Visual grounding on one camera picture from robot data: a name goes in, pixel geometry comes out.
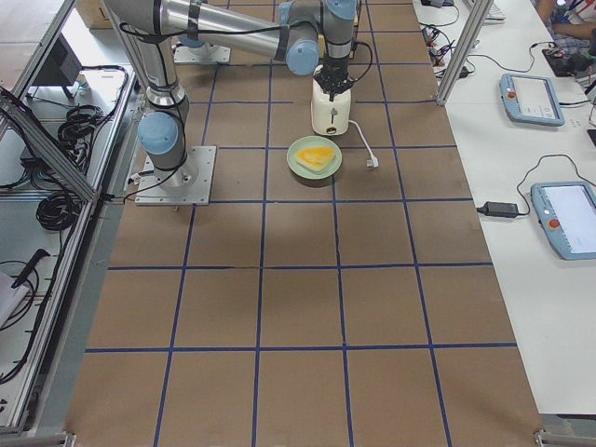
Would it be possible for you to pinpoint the cream white two-slot toaster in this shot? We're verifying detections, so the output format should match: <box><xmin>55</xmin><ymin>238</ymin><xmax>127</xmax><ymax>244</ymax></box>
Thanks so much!
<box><xmin>311</xmin><ymin>80</ymin><xmax>351</xmax><ymax>136</ymax></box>

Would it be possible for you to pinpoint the triangular toasted bread on plate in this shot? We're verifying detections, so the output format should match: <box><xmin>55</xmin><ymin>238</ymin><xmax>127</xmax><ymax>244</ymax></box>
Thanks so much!
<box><xmin>294</xmin><ymin>146</ymin><xmax>335</xmax><ymax>172</ymax></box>

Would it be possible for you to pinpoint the light green round plate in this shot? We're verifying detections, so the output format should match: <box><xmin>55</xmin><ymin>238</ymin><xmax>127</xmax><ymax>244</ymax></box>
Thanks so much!
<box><xmin>286</xmin><ymin>136</ymin><xmax>343</xmax><ymax>180</ymax></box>

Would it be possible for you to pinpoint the white toaster power cord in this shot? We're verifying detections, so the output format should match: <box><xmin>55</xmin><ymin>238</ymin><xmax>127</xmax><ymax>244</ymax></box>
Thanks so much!
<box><xmin>347</xmin><ymin>119</ymin><xmax>380</xmax><ymax>169</ymax></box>

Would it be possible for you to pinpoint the near blue teach pendant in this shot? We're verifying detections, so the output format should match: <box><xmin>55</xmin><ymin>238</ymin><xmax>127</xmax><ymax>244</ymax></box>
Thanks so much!
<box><xmin>531</xmin><ymin>181</ymin><xmax>595</xmax><ymax>261</ymax></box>

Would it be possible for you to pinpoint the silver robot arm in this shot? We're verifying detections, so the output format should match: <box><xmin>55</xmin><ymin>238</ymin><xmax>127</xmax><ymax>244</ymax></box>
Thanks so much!
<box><xmin>105</xmin><ymin>1</ymin><xmax>357</xmax><ymax>107</ymax></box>
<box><xmin>106</xmin><ymin>1</ymin><xmax>357</xmax><ymax>188</ymax></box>

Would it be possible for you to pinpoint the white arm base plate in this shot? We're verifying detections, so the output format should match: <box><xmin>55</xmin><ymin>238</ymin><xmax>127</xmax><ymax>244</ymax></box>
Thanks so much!
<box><xmin>133</xmin><ymin>146</ymin><xmax>216</xmax><ymax>206</ymax></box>

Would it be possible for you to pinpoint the blue teach pendant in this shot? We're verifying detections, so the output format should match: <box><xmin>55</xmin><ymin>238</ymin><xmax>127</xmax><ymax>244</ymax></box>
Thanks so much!
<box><xmin>531</xmin><ymin>181</ymin><xmax>595</xmax><ymax>261</ymax></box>
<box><xmin>499</xmin><ymin>74</ymin><xmax>565</xmax><ymax>127</ymax></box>

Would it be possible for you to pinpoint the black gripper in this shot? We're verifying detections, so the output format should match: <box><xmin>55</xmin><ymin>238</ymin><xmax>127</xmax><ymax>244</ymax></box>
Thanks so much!
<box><xmin>320</xmin><ymin>54</ymin><xmax>350</xmax><ymax>100</ymax></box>

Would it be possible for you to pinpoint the black power adapter brick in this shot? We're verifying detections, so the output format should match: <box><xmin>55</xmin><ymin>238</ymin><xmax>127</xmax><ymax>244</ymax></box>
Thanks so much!
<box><xmin>476</xmin><ymin>201</ymin><xmax>520</xmax><ymax>219</ymax></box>

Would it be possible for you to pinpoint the far blue teach pendant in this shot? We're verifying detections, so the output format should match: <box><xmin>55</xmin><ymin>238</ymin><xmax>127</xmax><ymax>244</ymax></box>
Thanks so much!
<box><xmin>499</xmin><ymin>74</ymin><xmax>565</xmax><ymax>127</ymax></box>

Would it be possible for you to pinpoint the aluminium frame post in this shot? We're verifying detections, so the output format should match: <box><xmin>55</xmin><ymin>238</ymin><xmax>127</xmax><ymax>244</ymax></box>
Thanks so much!
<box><xmin>436</xmin><ymin>0</ymin><xmax>492</xmax><ymax>106</ymax></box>

